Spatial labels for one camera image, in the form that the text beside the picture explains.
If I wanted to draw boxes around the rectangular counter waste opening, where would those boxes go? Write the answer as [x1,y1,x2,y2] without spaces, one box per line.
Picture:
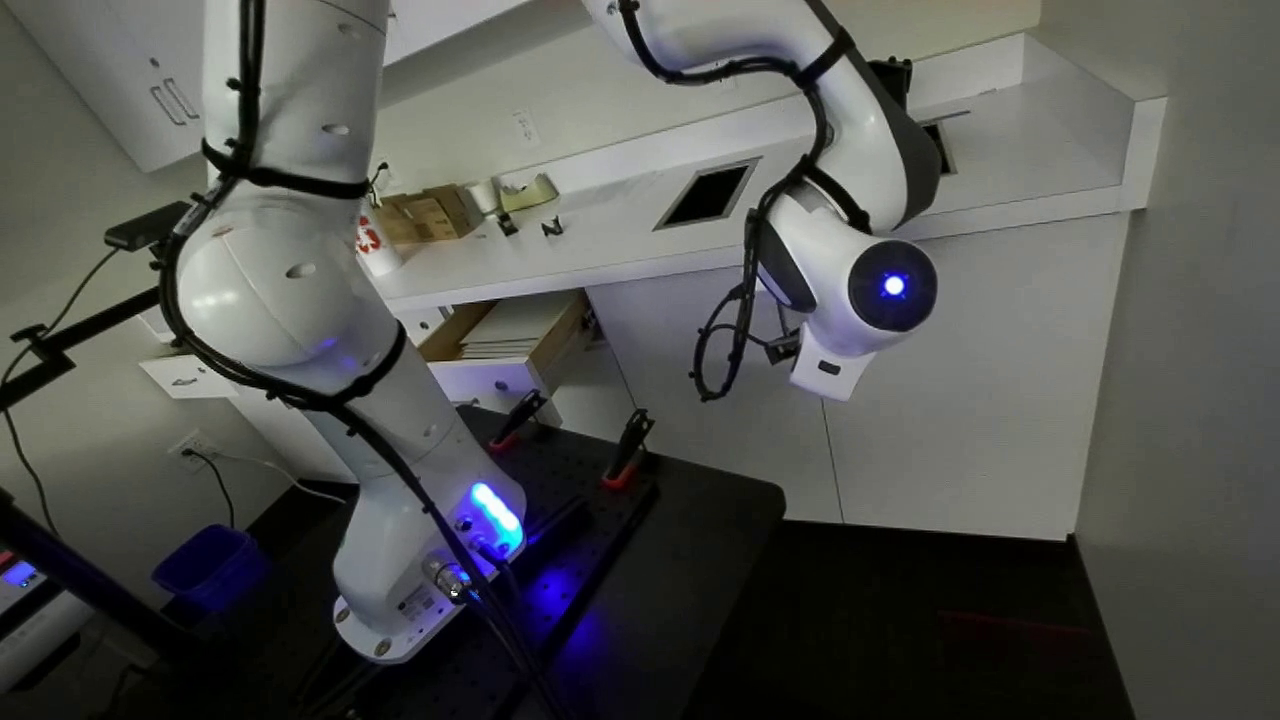
[654,154,768,235]

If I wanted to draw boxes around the white countertop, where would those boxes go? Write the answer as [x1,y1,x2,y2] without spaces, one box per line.
[352,33,1178,320]

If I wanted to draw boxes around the white wrist camera block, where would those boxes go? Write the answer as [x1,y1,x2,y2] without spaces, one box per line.
[785,326,887,402]

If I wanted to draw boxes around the black camera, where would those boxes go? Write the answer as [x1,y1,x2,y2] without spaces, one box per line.
[99,194,191,254]

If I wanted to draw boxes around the white upper cabinet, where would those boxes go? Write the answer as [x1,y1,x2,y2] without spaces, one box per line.
[0,0,213,176]

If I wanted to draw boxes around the red white small item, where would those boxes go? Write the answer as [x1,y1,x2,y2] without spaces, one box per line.
[352,210,394,265]

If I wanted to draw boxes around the brown cardboard pieces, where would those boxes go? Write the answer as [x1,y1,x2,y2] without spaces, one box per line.
[364,180,492,250]

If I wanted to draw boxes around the black camera stand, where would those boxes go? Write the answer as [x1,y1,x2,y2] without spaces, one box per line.
[0,224,198,414]

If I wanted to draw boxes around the black robot table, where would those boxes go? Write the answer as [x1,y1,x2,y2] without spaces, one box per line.
[116,394,794,720]

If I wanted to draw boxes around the black red clamp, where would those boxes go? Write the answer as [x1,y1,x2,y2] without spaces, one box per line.
[598,402,662,497]
[482,388,552,459]

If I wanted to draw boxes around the blue bin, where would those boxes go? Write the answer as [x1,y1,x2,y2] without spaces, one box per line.
[149,519,271,621]

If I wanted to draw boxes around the open wooden drawer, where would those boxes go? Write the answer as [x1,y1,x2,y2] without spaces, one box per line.
[412,288,605,414]

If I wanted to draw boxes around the black metal frame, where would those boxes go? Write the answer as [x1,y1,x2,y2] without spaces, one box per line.
[0,482,204,685]

